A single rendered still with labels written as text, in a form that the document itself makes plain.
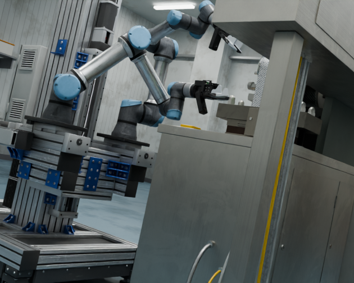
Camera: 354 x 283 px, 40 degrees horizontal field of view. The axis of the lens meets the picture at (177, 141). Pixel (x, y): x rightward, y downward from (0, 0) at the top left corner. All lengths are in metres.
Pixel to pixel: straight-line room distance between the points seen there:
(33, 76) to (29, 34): 8.75
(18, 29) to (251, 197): 10.38
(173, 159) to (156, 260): 0.44
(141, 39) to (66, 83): 0.42
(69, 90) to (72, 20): 0.62
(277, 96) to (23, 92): 1.87
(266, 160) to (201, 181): 0.75
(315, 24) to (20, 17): 10.36
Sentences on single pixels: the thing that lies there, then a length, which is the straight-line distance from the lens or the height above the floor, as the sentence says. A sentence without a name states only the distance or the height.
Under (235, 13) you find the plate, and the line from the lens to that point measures 1.33.
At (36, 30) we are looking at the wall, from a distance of 11.69.
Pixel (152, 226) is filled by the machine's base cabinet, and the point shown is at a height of 0.46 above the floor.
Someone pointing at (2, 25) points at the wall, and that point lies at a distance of 11.21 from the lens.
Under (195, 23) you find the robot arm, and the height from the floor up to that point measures 1.46.
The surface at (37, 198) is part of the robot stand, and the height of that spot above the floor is 0.40.
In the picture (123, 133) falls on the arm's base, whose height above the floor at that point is 0.84.
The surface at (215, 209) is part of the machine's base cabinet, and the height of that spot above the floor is 0.60.
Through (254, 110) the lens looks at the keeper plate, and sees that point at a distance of 1.93.
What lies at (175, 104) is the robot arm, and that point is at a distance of 2.41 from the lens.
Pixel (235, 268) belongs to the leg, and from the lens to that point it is 1.28.
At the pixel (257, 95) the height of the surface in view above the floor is 1.12.
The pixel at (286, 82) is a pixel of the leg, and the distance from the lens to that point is 1.28.
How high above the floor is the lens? 0.75
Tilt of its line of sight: 2 degrees up
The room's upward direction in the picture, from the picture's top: 12 degrees clockwise
